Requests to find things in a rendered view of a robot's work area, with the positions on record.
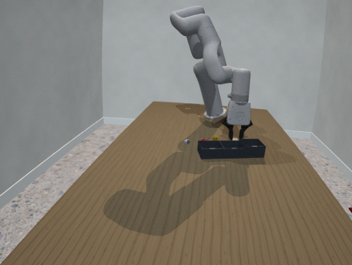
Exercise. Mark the dark grey rack of three bins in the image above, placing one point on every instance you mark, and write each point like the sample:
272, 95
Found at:
217, 149

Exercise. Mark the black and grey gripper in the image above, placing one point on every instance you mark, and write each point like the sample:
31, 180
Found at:
238, 114

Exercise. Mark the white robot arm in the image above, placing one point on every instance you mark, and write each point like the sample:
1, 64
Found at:
205, 43

